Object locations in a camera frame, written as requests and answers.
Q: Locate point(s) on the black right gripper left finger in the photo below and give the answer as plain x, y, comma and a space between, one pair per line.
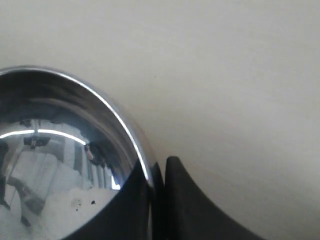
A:
137, 212

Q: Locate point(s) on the ribbed steel bowl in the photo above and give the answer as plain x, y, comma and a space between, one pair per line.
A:
66, 150

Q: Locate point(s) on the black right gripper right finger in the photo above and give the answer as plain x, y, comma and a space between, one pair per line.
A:
191, 215

